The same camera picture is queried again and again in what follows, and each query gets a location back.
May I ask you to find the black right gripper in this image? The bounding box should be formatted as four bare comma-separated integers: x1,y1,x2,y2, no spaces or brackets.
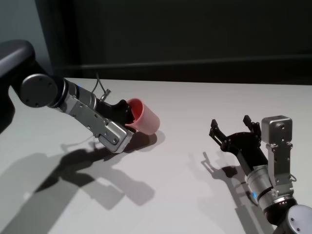
208,115,269,175

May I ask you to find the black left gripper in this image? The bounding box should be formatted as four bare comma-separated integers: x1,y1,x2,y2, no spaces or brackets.
96,99,137,125

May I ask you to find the pink plastic cup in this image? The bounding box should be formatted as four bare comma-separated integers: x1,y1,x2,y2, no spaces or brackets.
124,98,160,136

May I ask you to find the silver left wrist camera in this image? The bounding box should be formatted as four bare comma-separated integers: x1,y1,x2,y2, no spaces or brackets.
63,96,134,154

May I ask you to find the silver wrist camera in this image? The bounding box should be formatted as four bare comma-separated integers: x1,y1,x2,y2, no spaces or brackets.
261,115,293,195
63,96,134,154

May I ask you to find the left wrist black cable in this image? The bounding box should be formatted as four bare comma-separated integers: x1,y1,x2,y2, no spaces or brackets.
91,72,113,101

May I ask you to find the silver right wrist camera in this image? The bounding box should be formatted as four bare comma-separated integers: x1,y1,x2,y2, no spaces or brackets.
261,115,293,195

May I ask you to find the thin grey horizontal frame rail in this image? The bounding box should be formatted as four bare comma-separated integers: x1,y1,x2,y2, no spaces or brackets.
56,63,312,74

